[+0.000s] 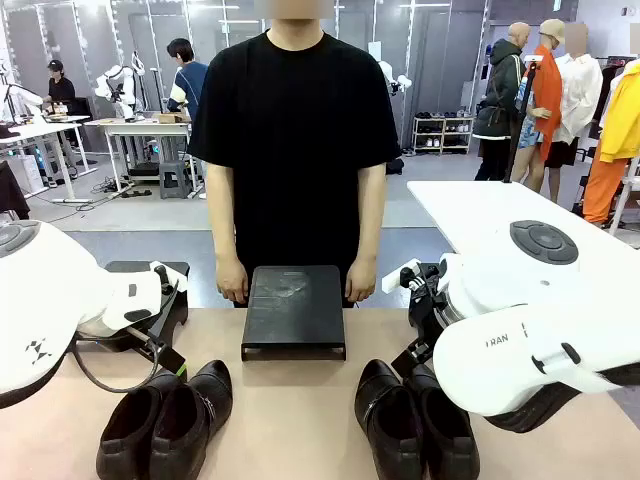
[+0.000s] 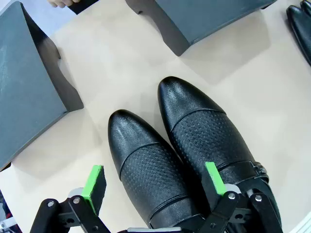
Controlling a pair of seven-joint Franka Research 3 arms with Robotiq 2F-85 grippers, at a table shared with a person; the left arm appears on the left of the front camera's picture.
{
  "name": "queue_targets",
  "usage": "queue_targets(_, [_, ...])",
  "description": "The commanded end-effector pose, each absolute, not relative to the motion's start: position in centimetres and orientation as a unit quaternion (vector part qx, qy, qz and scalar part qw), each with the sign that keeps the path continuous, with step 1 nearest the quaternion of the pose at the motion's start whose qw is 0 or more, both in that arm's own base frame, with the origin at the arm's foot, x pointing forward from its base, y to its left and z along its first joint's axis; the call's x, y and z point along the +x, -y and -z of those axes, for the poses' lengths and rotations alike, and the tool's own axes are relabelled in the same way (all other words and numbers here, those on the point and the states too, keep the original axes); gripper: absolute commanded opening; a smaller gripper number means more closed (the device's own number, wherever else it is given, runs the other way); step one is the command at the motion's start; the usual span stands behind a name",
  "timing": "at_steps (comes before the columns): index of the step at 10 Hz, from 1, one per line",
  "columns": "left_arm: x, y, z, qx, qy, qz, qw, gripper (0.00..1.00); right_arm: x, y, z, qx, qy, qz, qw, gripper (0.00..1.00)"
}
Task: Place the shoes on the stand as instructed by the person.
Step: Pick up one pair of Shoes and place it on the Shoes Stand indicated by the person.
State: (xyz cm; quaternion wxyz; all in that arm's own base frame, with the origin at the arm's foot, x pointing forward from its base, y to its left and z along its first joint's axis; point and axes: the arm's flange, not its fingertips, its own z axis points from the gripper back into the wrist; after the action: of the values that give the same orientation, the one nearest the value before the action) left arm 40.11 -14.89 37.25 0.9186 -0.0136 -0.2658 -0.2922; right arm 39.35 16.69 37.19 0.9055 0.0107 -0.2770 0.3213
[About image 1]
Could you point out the white humanoid robot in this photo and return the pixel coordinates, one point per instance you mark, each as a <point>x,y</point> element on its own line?
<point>117,82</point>

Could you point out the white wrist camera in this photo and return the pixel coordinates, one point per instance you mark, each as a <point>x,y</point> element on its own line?
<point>172,280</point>
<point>395,280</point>

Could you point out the white robot with boxy head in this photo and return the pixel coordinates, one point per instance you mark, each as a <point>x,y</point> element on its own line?
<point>387,70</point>

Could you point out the black leather shoe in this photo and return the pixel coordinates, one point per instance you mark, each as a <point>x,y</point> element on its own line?
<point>380,390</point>
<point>450,440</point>
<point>125,440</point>
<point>215,385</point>

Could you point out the white shoe rack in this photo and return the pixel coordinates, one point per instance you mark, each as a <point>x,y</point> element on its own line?
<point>442,132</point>

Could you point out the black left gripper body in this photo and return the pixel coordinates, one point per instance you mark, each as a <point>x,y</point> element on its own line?
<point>149,342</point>

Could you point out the person's right hand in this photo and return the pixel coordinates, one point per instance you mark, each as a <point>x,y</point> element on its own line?
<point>232,282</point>

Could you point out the grey plastic step stool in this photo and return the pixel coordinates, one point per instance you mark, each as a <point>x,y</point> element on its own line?
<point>175,180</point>

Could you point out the white table top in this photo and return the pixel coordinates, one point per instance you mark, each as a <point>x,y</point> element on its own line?
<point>475,210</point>

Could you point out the orange trousers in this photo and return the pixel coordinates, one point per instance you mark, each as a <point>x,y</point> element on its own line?
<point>602,190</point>

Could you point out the person's left hand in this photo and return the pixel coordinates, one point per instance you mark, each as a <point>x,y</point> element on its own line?
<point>361,281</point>

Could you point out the mannequin in orange garment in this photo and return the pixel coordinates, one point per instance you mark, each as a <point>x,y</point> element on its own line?
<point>547,90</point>

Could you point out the figure in white shirt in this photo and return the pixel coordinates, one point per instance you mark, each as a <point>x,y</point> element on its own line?
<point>580,95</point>

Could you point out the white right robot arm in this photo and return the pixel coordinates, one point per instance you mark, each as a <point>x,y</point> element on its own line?
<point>500,350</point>

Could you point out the black bag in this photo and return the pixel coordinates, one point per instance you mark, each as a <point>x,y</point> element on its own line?
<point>395,167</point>

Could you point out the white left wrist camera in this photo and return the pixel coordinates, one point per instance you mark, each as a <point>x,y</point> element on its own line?
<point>172,280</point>

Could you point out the person's right forearm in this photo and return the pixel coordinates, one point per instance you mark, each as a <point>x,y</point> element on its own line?
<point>224,230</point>

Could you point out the person's left forearm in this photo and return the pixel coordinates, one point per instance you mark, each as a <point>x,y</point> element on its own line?
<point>369,225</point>

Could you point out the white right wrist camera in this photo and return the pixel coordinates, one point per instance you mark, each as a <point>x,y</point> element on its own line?
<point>395,280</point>

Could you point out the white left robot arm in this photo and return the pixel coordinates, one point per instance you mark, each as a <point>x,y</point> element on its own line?
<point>40,310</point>

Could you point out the person in black T-shirt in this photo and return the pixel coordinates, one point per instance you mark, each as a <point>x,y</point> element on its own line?
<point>295,150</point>

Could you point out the person in blue cream sweater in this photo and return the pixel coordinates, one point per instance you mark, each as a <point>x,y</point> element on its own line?
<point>187,85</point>

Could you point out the mannequin in dark green jacket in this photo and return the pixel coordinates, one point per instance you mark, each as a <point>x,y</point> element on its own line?
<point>502,90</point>

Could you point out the white desk with metal legs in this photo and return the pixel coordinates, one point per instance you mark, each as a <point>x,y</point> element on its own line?
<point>45,122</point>

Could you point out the cardboard box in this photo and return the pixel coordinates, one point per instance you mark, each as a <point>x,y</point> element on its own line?
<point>172,118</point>

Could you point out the white desk with grey frame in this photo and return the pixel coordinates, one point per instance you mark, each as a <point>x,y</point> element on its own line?
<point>140,125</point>

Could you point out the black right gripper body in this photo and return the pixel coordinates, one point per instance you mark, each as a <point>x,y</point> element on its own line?
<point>430,310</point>

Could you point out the person in black long sleeves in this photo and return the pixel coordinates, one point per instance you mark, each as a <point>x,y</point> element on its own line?
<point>62,92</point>

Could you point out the black cloth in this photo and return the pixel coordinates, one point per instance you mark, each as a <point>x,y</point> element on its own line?
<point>12,190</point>

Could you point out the yellow hoodie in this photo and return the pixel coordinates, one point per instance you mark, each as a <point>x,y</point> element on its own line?
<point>622,120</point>

